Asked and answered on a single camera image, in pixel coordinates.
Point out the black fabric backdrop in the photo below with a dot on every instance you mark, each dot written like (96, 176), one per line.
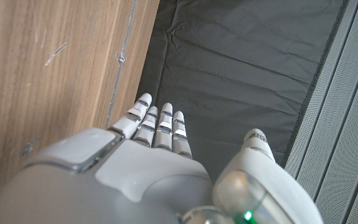
(238, 62)

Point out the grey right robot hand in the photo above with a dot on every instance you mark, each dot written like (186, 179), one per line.
(119, 180)

